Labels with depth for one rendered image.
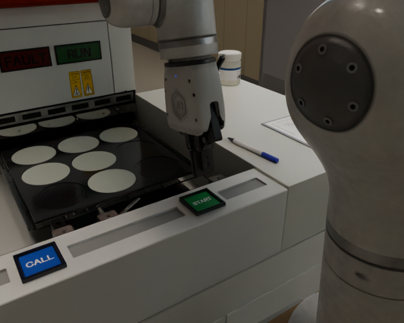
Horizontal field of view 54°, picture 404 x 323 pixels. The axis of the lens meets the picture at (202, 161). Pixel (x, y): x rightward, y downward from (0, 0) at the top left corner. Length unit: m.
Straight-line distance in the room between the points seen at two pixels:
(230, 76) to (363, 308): 0.91
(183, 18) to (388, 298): 0.40
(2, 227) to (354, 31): 0.81
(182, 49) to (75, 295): 0.35
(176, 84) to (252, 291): 0.43
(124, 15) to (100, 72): 0.61
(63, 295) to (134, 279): 0.10
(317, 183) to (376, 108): 0.52
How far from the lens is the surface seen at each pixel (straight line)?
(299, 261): 0.87
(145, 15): 0.54
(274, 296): 0.87
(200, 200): 0.66
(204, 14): 0.56
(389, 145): 0.28
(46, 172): 0.94
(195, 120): 0.56
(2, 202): 1.03
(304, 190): 0.75
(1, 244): 0.89
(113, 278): 0.59
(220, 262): 0.70
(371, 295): 0.43
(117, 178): 0.87
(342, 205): 0.39
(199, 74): 0.55
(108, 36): 1.13
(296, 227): 0.79
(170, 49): 0.56
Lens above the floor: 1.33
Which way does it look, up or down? 28 degrees down
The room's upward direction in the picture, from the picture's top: straight up
